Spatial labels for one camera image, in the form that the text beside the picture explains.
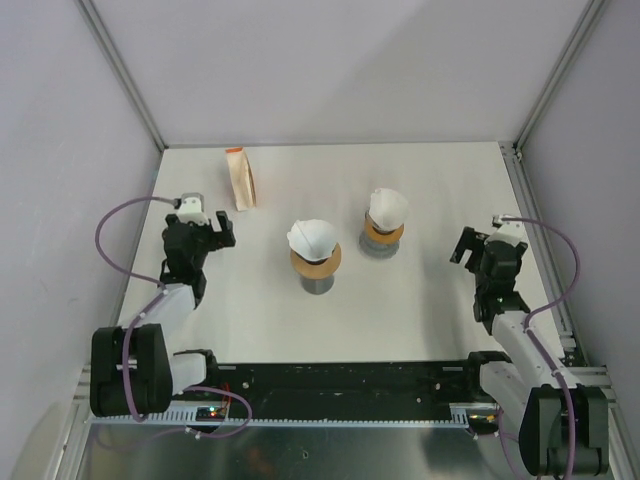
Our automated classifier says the orange coffee filter pack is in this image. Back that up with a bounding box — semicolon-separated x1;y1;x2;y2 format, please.
225;147;257;212

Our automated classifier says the white paper coffee filter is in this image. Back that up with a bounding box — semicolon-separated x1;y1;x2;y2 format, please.
368;188;409;232

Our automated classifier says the wooden dripper ring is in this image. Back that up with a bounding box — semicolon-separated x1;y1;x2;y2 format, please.
363;219;405;247
289;243;344;280

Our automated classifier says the glass coffee server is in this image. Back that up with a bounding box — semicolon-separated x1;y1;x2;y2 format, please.
359;228;404;260

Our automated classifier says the grey glass carafe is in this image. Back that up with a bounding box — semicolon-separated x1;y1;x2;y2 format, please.
300;275;335;295

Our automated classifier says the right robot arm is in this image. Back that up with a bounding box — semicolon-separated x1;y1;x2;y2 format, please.
450;216;609;479

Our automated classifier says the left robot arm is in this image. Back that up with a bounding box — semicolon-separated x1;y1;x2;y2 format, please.
90;210;236;421

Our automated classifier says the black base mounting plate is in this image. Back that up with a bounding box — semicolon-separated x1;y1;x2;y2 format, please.
202;360;492;423

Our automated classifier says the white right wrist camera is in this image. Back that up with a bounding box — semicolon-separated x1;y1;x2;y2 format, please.
486;215;526;246

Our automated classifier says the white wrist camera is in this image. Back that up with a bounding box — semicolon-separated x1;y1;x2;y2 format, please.
174;192;209;226
486;215;526;246

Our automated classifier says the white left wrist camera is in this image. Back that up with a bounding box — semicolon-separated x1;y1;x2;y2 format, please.
174;192;209;226

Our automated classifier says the white slotted cable duct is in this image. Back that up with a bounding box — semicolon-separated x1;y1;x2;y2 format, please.
88;403;501;429

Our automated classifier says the aluminium frame rail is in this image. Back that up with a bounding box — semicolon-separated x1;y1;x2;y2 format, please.
73;364;617;406

